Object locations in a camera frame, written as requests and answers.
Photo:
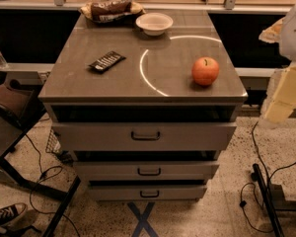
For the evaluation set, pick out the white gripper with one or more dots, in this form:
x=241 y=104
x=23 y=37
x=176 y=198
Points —
x=295 y=34

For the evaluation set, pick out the red apple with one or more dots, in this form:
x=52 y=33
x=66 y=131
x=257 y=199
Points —
x=205 y=71

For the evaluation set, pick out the white paper bowl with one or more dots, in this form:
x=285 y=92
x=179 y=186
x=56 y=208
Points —
x=154 y=24

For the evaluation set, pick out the black metal stand base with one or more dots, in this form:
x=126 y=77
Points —
x=274 y=200

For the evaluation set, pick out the grey drawer cabinet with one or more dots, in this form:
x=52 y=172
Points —
x=152 y=84

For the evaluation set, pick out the black snack bar wrapper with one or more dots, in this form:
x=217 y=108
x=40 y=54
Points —
x=107 y=61

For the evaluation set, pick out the brown chip bag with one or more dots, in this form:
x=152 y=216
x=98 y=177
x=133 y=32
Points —
x=110 y=11

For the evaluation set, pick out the top grey drawer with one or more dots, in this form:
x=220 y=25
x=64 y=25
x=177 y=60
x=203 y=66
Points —
x=144 y=136

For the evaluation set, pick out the grey drawer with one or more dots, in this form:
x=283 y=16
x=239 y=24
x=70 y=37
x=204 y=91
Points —
x=144 y=136
x=159 y=192
x=139 y=171

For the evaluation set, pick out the middle grey drawer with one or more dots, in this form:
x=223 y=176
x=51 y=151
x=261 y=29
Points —
x=139 y=171

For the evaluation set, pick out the blue tape cross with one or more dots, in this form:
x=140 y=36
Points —
x=142 y=217

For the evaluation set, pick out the bottom grey drawer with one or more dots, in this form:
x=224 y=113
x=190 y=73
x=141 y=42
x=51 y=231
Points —
x=159 y=192

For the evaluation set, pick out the dark side table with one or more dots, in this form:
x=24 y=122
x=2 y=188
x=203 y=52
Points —
x=20 y=111

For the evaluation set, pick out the black and white sneaker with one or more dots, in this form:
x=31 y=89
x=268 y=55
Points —
x=12 y=213

